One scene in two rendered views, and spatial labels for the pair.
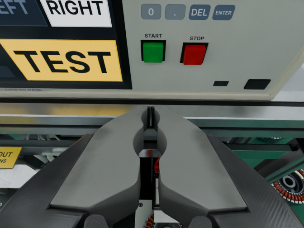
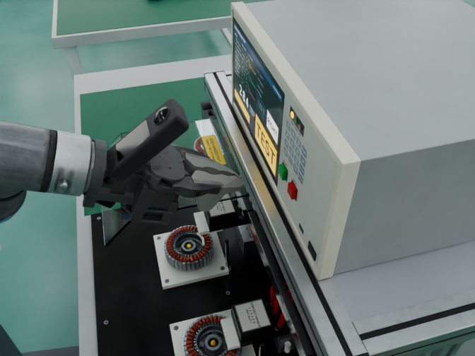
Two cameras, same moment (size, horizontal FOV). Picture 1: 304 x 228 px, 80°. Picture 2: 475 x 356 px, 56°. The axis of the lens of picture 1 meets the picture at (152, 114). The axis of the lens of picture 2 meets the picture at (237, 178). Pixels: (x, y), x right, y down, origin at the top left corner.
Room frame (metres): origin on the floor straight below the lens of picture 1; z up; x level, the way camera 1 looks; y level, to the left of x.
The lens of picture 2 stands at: (-0.05, -0.44, 1.61)
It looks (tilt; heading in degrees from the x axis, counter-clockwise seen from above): 43 degrees down; 74
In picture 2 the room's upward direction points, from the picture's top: straight up
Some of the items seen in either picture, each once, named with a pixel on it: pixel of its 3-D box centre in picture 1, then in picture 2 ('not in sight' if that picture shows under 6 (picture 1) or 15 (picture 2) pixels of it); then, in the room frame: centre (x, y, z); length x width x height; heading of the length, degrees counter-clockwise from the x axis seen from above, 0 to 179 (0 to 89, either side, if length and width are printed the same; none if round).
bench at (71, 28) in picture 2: not in sight; (157, 21); (0.23, 2.46, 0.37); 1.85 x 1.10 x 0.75; 90
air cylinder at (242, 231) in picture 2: not in sight; (249, 235); (0.16, 0.20, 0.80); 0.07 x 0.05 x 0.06; 90
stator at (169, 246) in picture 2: not in sight; (189, 247); (0.02, 0.20, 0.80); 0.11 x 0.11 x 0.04
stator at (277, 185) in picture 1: (287, 182); not in sight; (0.14, -0.38, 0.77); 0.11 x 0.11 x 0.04
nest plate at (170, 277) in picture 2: not in sight; (189, 253); (0.02, 0.20, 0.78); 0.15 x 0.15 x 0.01; 0
